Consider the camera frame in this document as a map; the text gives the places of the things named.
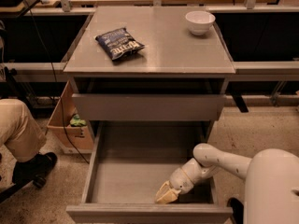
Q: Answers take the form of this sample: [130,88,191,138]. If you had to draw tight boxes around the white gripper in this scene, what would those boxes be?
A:
[155,167,194,204]

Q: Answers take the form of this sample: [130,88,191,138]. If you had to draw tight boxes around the grey drawer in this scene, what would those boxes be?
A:
[72,93,225,121]
[66,121,232,224]

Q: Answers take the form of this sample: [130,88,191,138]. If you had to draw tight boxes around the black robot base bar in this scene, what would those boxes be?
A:
[227,197,244,224]

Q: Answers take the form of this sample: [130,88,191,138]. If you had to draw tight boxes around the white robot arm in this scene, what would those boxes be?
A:
[155,143,299,224]

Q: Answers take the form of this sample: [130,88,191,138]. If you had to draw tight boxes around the grey drawer cabinet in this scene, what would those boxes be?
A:
[64,7,235,141]

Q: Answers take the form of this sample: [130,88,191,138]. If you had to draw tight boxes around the grey top drawer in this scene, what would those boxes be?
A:
[72,93,225,121]

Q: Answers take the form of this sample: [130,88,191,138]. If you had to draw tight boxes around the cardboard box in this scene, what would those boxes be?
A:
[47,82,93,154]

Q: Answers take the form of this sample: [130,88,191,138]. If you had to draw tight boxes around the green toy in box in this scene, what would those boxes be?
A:
[69,114,86,127]

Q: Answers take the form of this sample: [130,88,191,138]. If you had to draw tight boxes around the black office chair base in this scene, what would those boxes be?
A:
[0,176,46,203]

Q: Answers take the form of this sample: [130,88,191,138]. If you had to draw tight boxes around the black shoe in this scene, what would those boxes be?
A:
[12,152,57,184]

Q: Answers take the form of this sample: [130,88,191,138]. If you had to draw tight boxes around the blue chip bag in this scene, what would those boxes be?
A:
[95,27,145,61]

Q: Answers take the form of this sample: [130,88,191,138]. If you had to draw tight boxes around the person leg beige trousers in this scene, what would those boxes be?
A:
[0,99,46,162]

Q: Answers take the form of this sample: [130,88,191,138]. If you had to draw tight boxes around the white ceramic bowl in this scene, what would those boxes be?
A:
[185,10,216,35]

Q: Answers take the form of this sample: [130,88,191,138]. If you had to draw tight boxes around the black floor cable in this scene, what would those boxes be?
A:
[15,0,92,165]

